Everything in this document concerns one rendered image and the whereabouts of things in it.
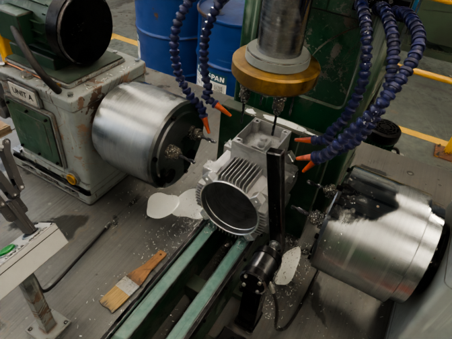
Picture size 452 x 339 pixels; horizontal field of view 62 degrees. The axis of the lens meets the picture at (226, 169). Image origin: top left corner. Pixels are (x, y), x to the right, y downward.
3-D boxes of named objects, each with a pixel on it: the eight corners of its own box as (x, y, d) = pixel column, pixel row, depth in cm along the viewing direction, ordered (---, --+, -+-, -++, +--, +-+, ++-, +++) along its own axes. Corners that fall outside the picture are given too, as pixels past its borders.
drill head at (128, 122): (121, 122, 127) (113, 51, 111) (213, 163, 115) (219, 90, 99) (62, 161, 110) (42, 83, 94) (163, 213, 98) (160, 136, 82)
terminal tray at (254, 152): (250, 139, 99) (253, 116, 94) (287, 154, 95) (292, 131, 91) (227, 163, 91) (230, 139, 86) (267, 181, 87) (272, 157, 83)
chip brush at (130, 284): (157, 248, 104) (157, 246, 103) (171, 257, 102) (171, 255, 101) (97, 303, 90) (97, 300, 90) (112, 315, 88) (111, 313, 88)
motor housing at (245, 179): (231, 176, 110) (237, 122, 98) (290, 203, 104) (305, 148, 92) (193, 218, 97) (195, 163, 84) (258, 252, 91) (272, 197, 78)
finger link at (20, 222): (11, 201, 68) (7, 204, 67) (33, 231, 70) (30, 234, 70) (4, 202, 70) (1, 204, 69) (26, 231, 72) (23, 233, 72)
